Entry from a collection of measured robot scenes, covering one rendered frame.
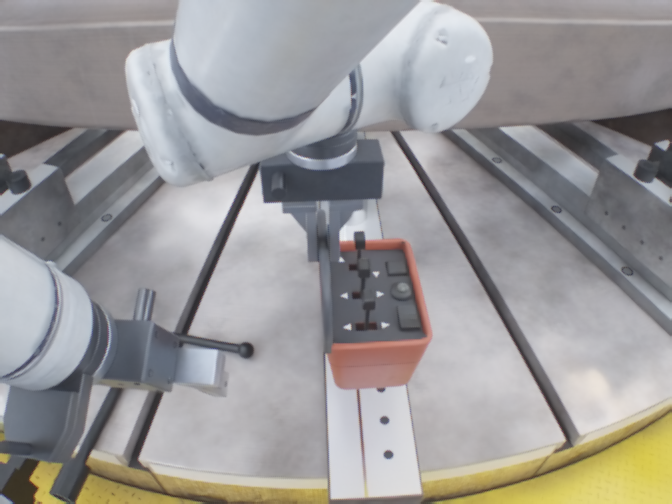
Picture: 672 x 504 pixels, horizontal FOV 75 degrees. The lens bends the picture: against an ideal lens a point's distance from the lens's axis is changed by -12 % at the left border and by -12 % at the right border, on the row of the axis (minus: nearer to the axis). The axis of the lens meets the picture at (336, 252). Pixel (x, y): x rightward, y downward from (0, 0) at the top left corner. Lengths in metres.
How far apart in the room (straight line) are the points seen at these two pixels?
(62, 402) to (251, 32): 0.28
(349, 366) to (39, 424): 0.40
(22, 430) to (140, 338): 0.11
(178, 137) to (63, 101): 1.07
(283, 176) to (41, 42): 0.88
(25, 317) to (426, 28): 0.30
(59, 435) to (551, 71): 1.14
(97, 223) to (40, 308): 1.53
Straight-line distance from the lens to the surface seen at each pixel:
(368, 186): 0.54
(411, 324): 0.65
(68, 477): 1.27
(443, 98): 0.34
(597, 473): 1.70
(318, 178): 0.53
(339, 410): 0.82
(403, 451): 0.79
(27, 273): 0.32
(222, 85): 0.22
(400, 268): 0.72
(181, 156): 0.27
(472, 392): 1.32
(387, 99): 0.33
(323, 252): 0.59
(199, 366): 0.42
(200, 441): 1.25
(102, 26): 1.17
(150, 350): 0.39
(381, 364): 0.66
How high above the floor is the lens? 1.40
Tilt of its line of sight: 43 degrees down
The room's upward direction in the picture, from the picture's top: straight up
